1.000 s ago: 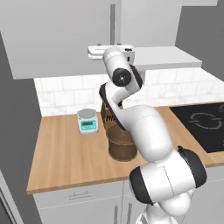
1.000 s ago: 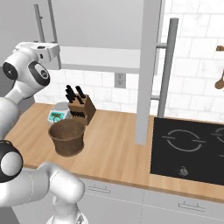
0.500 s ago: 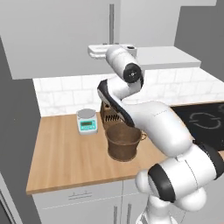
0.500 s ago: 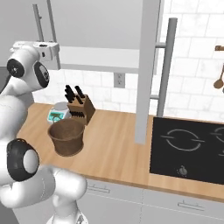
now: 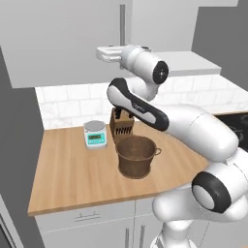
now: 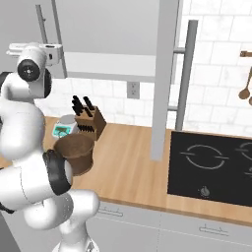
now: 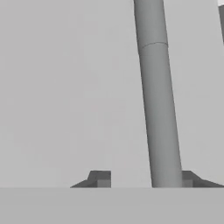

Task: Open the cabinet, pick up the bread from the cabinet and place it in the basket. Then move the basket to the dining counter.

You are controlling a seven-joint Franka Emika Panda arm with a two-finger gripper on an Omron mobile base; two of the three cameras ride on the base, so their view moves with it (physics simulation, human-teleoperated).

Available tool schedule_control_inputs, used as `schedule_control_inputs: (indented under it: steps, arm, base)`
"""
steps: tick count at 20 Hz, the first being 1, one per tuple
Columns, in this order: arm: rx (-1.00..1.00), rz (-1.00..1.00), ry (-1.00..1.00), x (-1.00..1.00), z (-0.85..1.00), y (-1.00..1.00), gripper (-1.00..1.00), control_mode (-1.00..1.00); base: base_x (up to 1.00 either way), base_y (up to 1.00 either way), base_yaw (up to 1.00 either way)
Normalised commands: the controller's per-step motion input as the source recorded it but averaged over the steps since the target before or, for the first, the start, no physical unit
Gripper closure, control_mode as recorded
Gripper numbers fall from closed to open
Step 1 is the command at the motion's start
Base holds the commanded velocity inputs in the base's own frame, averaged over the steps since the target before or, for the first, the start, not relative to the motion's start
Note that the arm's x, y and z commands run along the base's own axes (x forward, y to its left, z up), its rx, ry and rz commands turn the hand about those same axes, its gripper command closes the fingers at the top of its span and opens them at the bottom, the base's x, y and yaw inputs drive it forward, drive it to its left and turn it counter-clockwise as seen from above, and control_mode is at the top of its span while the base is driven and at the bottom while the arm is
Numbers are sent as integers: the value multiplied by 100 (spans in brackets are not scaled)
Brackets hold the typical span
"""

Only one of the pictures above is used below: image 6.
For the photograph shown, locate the white kitchen scale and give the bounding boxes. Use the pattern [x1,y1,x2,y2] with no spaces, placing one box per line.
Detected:
[51,114,80,141]

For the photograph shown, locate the grey drawer front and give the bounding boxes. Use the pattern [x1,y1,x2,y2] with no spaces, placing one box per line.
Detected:
[88,200,162,230]
[158,211,252,248]

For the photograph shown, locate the thin grey door handle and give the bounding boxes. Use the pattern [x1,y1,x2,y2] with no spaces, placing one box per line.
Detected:
[34,4,49,45]

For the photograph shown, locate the grey drawer handle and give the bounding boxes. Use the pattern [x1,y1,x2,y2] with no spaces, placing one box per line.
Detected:
[198,223,230,237]
[97,206,125,219]

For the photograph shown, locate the long grey door handle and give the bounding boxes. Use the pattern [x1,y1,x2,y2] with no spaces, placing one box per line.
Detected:
[167,19,200,132]

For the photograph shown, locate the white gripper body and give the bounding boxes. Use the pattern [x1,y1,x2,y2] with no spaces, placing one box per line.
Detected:
[6,42,47,57]

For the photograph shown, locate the black hob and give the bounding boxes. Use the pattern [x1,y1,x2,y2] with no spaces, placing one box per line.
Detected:
[166,130,252,208]

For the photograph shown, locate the wooden knife block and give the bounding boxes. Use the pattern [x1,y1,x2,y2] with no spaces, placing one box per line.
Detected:
[71,94,108,142]

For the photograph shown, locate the brown basket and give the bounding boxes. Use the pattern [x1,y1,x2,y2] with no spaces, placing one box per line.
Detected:
[53,132,95,177]

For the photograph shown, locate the white wall socket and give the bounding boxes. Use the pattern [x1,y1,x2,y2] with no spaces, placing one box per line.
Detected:
[126,81,141,100]

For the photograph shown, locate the grey wall cabinet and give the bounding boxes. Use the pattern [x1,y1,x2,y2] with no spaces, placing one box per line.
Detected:
[52,0,162,84]

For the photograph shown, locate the wooden hanging spoon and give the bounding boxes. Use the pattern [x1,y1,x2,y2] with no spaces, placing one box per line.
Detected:
[237,65,252,101]

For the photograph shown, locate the wide grey cabinet door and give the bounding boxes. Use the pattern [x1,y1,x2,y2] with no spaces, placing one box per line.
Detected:
[0,0,69,80]

